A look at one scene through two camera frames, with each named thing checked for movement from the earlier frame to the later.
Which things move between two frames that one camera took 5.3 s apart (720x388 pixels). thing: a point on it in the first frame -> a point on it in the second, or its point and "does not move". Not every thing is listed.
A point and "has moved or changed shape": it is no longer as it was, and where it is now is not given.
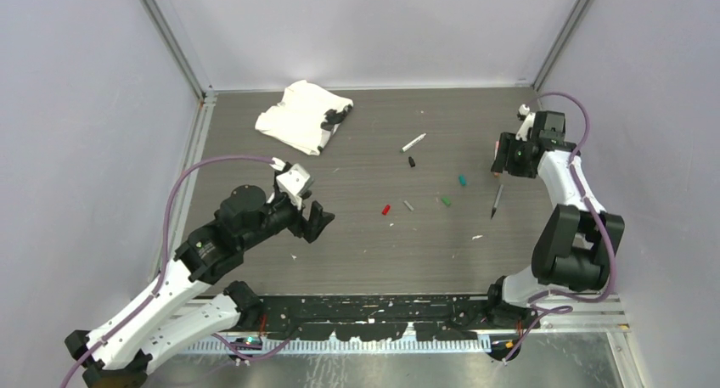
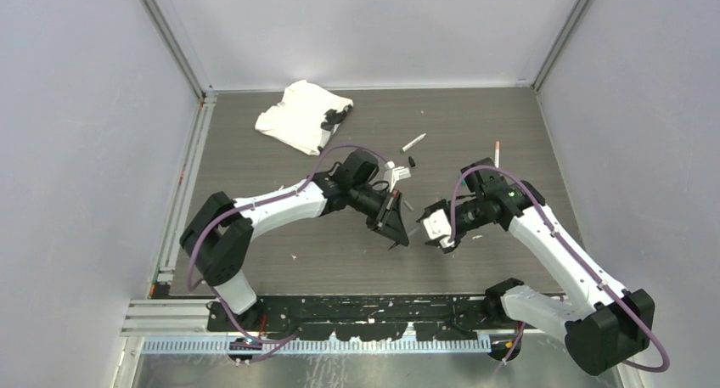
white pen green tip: (413, 143) does not move
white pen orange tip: (496, 150) does not move
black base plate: (376, 317) does not move
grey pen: (497, 201) has moved or changed shape
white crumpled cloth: (306, 117) does not move
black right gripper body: (514, 164) -> (460, 227)
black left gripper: (310, 229) -> (383, 223)
